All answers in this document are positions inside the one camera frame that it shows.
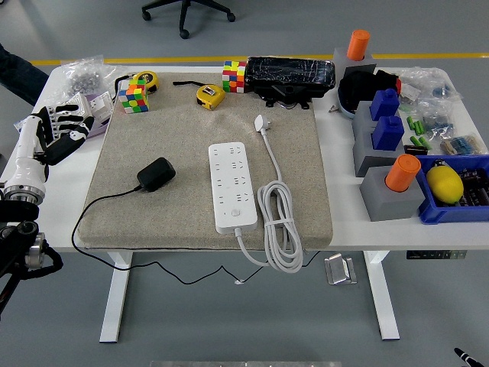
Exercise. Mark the small black box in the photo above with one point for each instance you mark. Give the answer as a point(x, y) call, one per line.
point(414, 149)

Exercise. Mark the white table leg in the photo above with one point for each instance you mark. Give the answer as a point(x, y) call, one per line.
point(384, 306)
point(114, 306)

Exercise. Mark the purple tray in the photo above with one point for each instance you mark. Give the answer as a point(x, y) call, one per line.
point(99, 128)

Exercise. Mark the clear bag of resistors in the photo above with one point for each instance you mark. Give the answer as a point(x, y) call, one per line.
point(462, 145)

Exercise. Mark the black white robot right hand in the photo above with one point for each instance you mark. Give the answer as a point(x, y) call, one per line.
point(464, 355)

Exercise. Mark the person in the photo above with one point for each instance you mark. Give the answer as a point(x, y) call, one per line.
point(19, 76)

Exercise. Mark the dark capacitors pile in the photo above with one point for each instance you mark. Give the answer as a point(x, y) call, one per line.
point(475, 189)

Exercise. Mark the large stickerless puzzle cube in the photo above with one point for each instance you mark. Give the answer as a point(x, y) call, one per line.
point(133, 102)

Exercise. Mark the small red object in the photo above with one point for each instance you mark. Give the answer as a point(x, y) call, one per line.
point(398, 86)

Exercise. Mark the square yellow tape measure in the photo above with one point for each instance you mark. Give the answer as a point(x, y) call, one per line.
point(209, 97)

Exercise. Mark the white wall socket panel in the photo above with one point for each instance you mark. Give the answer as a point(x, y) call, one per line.
point(78, 100)
point(102, 107)

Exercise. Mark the black office chair base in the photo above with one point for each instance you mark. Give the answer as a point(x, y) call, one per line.
point(184, 15)

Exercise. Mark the grey socket block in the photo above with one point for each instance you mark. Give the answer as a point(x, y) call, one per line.
point(340, 57)
point(386, 204)

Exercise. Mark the grey stepped block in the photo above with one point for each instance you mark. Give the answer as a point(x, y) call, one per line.
point(363, 153)

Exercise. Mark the light blue bowl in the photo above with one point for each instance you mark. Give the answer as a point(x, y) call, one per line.
point(345, 111)

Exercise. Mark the blue block with knob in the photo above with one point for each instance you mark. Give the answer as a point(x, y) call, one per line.
point(384, 105)
point(387, 134)

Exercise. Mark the black power adapter plug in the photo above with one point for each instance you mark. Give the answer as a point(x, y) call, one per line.
point(156, 174)

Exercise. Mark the white power strip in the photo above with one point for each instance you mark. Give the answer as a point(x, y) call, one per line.
point(233, 183)

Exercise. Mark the clear bag of screws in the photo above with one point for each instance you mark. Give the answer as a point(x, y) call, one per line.
point(84, 76)

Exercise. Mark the small metal clip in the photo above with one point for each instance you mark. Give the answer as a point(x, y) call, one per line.
point(334, 109)

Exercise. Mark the round yellow black tape measure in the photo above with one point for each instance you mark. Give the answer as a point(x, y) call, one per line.
point(149, 78)

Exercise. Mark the silver metal bracket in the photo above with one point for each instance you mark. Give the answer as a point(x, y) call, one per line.
point(340, 269)

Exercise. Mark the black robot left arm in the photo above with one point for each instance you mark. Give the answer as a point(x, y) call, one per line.
point(15, 210)

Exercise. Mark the black device wrapped in film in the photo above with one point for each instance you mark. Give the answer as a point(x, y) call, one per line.
point(290, 74)

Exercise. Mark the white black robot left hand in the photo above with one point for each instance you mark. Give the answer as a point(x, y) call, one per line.
point(28, 160)

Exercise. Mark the white-edged puzzle cube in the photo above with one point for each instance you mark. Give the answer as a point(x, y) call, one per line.
point(234, 76)

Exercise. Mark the clear plastic parts bag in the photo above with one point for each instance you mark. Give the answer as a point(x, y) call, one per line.
point(437, 118)
point(424, 84)

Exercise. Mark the black cloth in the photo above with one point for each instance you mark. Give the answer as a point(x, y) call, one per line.
point(359, 88)

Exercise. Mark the yellow lemon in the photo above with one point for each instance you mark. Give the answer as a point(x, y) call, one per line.
point(444, 185)

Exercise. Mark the blue plastic bin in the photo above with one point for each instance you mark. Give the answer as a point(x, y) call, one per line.
point(451, 216)

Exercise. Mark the black table control panel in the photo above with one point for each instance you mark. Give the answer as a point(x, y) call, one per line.
point(435, 255)

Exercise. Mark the grey-brown mat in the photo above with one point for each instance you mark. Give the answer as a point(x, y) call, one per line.
point(153, 137)

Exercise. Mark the small stickerless puzzle cube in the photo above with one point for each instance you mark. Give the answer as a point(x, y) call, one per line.
point(137, 85)

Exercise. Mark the orange cylinder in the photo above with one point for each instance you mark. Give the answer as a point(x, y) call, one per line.
point(401, 174)
point(358, 44)

